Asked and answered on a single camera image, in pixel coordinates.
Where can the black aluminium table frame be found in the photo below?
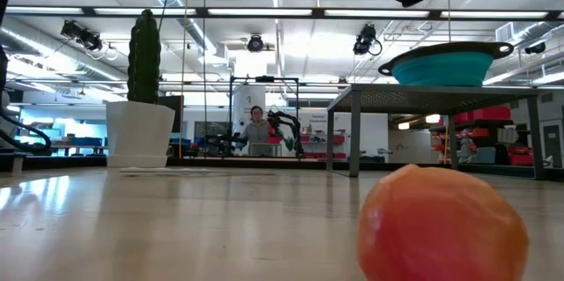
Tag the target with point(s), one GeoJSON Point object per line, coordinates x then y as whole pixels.
{"type": "Point", "coordinates": [396, 165]}

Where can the black monitor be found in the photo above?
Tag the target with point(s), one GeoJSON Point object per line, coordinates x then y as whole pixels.
{"type": "Point", "coordinates": [174, 113]}

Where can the person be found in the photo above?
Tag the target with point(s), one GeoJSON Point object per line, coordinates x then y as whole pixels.
{"type": "Point", "coordinates": [257, 133]}

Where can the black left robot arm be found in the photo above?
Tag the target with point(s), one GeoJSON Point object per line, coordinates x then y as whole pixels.
{"type": "Point", "coordinates": [49, 146]}

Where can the black overhead camera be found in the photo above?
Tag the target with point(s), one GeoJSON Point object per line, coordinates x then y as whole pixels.
{"type": "Point", "coordinates": [365, 41]}

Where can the green cactus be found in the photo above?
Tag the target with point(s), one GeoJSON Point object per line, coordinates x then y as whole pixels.
{"type": "Point", "coordinates": [144, 61]}

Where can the grey perforated metal shelf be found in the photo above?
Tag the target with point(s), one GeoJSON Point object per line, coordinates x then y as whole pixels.
{"type": "Point", "coordinates": [440, 96]}

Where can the blue collapsible bowl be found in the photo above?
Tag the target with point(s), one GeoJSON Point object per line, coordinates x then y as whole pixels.
{"type": "Point", "coordinates": [440, 69]}

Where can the small orange stemmed fruit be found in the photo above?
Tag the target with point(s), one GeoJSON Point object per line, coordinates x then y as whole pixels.
{"type": "Point", "coordinates": [440, 228]}

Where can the grey door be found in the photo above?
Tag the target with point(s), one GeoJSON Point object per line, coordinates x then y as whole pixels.
{"type": "Point", "coordinates": [552, 144]}

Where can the silver knife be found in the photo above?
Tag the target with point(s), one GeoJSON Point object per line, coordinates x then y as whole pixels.
{"type": "Point", "coordinates": [163, 170]}

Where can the black overhead light bar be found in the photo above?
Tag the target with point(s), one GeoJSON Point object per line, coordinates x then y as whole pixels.
{"type": "Point", "coordinates": [317, 12]}

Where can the shelf rack with red bins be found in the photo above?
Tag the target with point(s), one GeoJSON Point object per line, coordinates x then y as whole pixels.
{"type": "Point", "coordinates": [489, 113]}

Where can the white plant pot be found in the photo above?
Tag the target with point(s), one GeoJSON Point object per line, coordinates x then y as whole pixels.
{"type": "Point", "coordinates": [138, 133]}

